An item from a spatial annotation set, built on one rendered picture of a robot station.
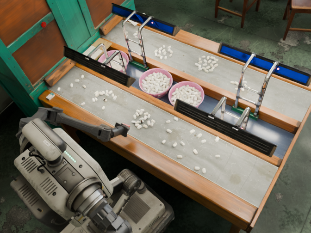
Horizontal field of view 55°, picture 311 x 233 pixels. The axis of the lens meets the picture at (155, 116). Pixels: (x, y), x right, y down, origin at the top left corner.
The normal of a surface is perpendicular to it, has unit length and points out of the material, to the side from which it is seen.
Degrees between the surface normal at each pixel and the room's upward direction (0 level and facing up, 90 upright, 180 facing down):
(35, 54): 90
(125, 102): 0
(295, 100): 0
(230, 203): 0
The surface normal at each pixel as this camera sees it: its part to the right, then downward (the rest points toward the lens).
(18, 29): 0.82, 0.42
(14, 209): -0.11, -0.55
